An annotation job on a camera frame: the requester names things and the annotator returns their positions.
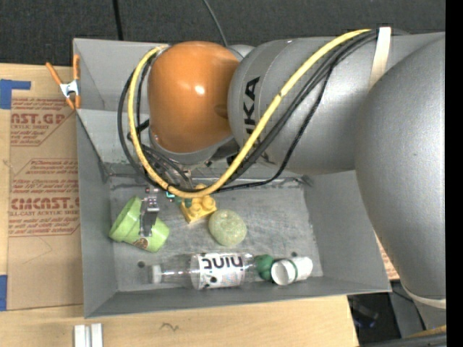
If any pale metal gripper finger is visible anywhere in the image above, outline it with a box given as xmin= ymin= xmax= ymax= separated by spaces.
xmin=139 ymin=194 xmax=162 ymax=239

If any light green cup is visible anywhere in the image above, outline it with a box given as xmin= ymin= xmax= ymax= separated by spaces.
xmin=108 ymin=195 xmax=171 ymax=254

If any yellow toy brick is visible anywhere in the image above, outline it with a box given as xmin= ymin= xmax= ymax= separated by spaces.
xmin=179 ymin=183 xmax=218 ymax=225

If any pale green round sponge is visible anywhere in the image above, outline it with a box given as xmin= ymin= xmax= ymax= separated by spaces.
xmin=207 ymin=209 xmax=248 ymax=248

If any clear plastic bottle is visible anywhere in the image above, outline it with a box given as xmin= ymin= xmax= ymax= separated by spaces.
xmin=149 ymin=252 xmax=260 ymax=291

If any grey metal bin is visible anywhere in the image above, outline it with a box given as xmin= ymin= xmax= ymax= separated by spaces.
xmin=72 ymin=37 xmax=394 ymax=320

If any brown cardboard board red print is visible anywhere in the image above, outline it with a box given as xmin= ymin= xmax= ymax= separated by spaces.
xmin=0 ymin=62 xmax=86 ymax=312

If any dark green toy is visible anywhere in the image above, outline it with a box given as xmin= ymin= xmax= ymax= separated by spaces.
xmin=254 ymin=254 xmax=276 ymax=282

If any white cup with green band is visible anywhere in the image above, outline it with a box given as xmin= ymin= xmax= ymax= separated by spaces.
xmin=270 ymin=255 xmax=315 ymax=286

